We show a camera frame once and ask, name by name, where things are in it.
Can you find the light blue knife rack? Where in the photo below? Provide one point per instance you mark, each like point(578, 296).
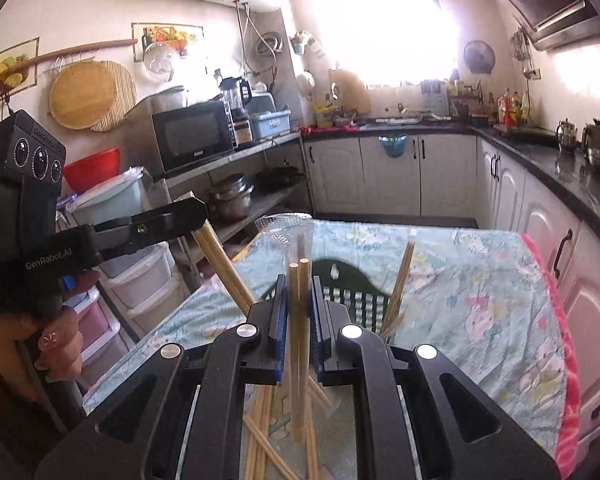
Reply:
point(435, 97)

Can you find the group of condiment bottles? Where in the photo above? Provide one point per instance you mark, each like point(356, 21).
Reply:
point(507, 107)

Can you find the fruit wall poster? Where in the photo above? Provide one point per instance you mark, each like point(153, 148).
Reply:
point(180, 35)
point(0, 72)

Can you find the window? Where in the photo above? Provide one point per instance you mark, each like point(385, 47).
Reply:
point(380, 20)

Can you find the person's left forearm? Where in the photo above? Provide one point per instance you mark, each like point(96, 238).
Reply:
point(10, 435)

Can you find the pink towel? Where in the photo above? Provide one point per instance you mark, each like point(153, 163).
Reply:
point(565, 385)

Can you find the wooden cutting board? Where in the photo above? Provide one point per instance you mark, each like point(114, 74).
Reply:
point(350, 92)

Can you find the round bamboo tray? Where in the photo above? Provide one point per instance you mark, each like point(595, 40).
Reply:
point(82, 95)

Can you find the person's left hand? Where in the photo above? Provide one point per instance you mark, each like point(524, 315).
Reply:
point(62, 340)

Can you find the stacked metal pots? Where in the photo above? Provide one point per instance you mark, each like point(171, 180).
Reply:
point(230, 197)

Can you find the round woven mat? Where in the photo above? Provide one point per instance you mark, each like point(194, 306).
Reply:
point(127, 95)

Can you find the white lower cabinets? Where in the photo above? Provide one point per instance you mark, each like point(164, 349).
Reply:
point(445, 175)

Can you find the wooden rolling pin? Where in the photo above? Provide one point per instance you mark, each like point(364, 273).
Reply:
point(80, 50)

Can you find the plastic drawer unit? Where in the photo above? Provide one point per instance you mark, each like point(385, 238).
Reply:
point(130, 280)

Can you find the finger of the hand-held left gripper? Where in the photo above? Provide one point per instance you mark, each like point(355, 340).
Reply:
point(180, 222)
point(145, 212)

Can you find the black microwave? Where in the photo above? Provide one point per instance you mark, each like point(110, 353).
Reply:
point(190, 135)

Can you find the metal shelf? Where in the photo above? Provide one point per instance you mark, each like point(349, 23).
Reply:
point(250, 152)

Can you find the black blender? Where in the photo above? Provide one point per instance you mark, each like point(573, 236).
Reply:
point(235, 110)

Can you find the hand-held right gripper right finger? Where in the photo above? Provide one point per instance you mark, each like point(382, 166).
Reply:
point(320, 325)

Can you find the dark cooking pot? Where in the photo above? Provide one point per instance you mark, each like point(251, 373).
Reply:
point(597, 142)

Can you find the black kitchen countertop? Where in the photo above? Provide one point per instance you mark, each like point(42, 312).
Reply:
point(555, 170)

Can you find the silver metal container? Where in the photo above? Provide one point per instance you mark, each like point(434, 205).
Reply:
point(167, 99)

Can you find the white plastic cover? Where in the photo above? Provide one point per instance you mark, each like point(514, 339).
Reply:
point(158, 60)

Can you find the wooden chopstick pair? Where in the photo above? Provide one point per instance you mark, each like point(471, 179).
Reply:
point(402, 280)
point(300, 310)
point(225, 270)

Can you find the red plastic basin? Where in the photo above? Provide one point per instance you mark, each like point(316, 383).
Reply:
point(92, 170)

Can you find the blue plastic box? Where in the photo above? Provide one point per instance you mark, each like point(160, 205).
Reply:
point(270, 125)

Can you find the green plastic utensil basket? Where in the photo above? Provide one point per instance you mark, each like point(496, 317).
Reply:
point(370, 310)

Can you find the metal kettle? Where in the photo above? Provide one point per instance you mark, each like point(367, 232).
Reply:
point(567, 135)

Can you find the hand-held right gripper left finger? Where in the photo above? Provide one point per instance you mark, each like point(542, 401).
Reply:
point(280, 320)

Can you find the blue hanging bin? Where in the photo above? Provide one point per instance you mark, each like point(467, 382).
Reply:
point(392, 146)

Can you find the small wall fan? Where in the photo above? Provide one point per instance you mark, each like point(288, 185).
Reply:
point(479, 56)

